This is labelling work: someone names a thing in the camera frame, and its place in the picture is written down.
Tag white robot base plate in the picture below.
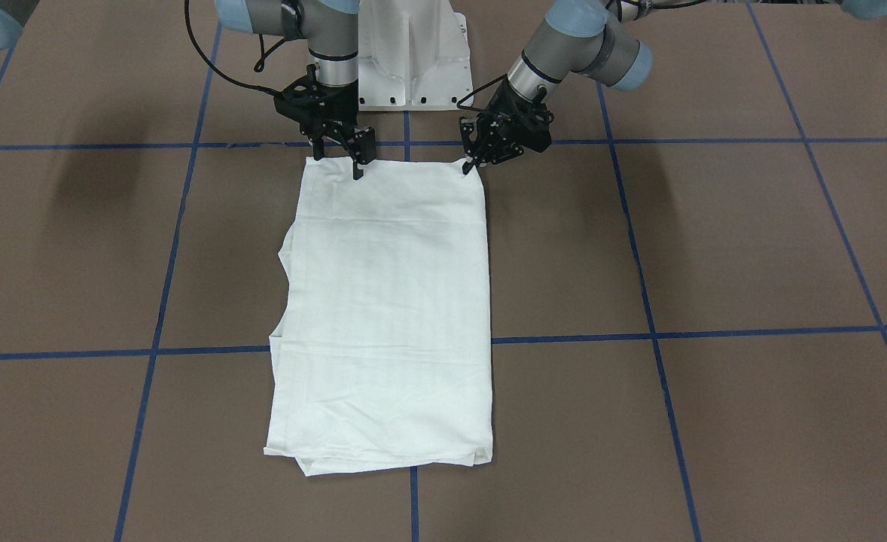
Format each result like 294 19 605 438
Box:
358 1 474 112

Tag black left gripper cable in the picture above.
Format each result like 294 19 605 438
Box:
455 72 512 114

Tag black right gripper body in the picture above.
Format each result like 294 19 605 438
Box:
274 64 376 151

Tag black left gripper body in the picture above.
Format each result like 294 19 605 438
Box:
459 79 554 152

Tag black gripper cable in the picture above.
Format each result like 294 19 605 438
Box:
184 0 294 95
455 72 512 114

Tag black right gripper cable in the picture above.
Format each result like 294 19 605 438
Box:
184 0 294 95

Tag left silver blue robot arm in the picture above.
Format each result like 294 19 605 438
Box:
456 1 887 174

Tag white long-sleeve printed shirt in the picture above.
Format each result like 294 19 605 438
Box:
262 157 494 477

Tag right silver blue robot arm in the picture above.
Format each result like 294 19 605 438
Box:
183 1 376 181

